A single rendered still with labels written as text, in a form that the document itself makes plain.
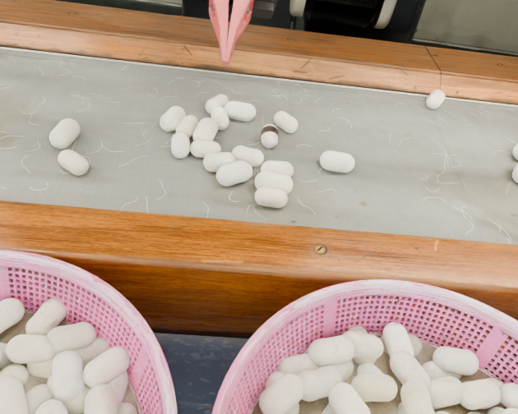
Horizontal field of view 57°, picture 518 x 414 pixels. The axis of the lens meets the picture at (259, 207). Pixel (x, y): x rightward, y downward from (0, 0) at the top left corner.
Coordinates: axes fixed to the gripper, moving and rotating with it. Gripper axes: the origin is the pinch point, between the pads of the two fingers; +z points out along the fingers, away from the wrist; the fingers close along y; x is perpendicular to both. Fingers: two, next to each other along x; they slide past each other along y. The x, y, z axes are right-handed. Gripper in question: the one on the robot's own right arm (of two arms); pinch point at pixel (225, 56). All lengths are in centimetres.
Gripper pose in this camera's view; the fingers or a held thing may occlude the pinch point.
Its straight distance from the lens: 52.5
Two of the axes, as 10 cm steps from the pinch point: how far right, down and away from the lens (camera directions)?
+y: 9.9, 1.0, 1.0
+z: -0.9, 9.9, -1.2
